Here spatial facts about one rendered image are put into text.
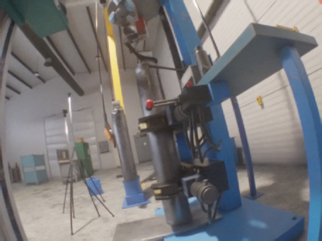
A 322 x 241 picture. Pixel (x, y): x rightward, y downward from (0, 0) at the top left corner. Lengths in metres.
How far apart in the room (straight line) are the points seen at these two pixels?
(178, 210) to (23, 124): 14.69
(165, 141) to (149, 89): 0.42
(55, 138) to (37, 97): 3.83
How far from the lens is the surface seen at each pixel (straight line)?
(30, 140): 14.77
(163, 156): 1.25
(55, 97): 14.21
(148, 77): 1.36
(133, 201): 2.63
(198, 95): 0.76
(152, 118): 1.13
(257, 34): 0.52
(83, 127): 12.64
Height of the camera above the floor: 0.78
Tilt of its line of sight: 9 degrees up
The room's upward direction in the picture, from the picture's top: 12 degrees counter-clockwise
